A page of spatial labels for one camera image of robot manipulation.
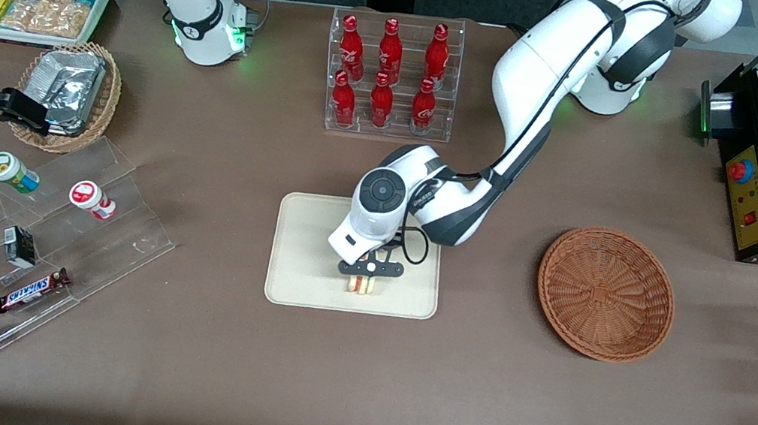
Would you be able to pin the red cola bottle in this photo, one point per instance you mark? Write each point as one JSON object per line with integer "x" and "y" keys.
{"x": 424, "y": 107}
{"x": 437, "y": 54}
{"x": 390, "y": 51}
{"x": 381, "y": 103}
{"x": 350, "y": 44}
{"x": 343, "y": 102}

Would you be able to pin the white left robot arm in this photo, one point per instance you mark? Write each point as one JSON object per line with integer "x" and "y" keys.
{"x": 537, "y": 78}

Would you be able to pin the brown wicker basket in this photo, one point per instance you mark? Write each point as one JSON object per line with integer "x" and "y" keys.
{"x": 605, "y": 294}

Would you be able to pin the Snickers chocolate bar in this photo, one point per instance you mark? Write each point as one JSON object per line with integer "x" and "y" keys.
{"x": 32, "y": 291}

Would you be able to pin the cream plastic tray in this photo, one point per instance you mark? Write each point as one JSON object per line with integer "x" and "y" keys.
{"x": 301, "y": 269}

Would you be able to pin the clear acrylic bottle rack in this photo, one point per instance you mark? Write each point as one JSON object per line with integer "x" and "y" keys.
{"x": 397, "y": 133}

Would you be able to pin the triangular sandwich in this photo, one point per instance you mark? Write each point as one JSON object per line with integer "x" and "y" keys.
{"x": 361, "y": 286}

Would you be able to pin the light wicker basket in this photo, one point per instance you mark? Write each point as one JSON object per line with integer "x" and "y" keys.
{"x": 109, "y": 101}

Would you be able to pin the white snack bin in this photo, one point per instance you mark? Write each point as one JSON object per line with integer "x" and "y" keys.
{"x": 34, "y": 39}

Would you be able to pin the green lid yogurt cup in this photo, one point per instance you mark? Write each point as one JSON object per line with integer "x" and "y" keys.
{"x": 5, "y": 169}

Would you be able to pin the red lid yogurt cup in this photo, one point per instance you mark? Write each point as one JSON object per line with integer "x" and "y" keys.
{"x": 85, "y": 195}

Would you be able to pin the small black drink carton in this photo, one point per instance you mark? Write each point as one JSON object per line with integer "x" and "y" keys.
{"x": 20, "y": 247}

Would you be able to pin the aluminium foil container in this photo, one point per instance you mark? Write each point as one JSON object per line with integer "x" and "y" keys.
{"x": 64, "y": 87}

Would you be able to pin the clear acrylic stepped stand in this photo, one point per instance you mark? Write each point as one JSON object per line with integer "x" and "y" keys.
{"x": 117, "y": 232}

